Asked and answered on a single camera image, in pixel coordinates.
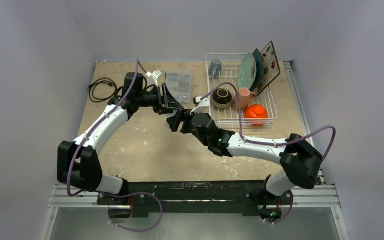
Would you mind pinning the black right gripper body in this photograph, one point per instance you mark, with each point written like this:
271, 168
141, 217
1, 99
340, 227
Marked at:
185, 123

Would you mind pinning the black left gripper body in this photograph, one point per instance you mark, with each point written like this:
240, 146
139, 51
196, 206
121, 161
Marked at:
158, 105

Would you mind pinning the brown rimmed beige bowl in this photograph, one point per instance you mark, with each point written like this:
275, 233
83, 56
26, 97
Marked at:
221, 99

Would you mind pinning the grey printed mug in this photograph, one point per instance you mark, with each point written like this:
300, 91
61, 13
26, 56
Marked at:
215, 68

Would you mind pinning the pink flowered mug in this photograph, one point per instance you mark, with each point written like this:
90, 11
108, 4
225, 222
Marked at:
242, 100

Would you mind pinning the orange bowl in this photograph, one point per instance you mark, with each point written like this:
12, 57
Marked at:
257, 114

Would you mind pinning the light green round plate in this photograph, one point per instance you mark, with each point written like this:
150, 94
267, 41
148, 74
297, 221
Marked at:
247, 72

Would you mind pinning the teal square plate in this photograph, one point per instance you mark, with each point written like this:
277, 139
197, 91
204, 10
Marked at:
258, 70

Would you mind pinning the square floral plate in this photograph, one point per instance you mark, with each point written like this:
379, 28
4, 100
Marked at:
270, 67

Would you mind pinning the white bowl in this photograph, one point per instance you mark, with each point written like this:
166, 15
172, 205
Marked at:
170, 119

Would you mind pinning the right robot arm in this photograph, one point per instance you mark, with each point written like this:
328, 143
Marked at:
299, 160

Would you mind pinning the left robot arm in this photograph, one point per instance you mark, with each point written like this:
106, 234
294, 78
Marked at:
78, 162

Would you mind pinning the clear plastic screw box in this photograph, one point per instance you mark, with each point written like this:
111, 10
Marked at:
178, 82

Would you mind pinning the white wire dish rack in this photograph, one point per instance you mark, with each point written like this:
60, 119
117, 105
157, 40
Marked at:
229, 117

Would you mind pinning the black table edge rail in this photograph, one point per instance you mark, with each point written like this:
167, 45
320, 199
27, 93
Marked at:
247, 198

